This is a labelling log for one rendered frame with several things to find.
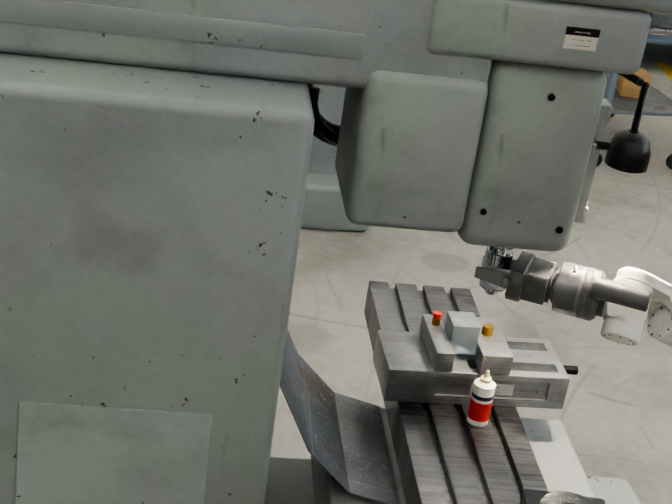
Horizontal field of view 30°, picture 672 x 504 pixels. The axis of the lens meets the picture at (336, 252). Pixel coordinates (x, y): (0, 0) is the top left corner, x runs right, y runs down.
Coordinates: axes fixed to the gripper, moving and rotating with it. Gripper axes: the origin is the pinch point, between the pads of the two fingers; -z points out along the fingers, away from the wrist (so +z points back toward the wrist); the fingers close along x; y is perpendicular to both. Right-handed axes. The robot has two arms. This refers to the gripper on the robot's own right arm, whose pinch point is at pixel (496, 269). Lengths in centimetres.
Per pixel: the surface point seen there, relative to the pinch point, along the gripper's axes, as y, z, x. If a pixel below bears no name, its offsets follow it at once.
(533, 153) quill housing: -25.4, 3.7, 9.4
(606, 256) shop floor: 123, -2, -309
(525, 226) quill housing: -12.8, 4.7, 8.9
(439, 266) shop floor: 122, -62, -255
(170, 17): -42, -48, 35
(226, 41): -39, -40, 32
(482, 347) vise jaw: 20.8, -1.2, -10.0
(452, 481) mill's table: 31.8, 2.6, 18.6
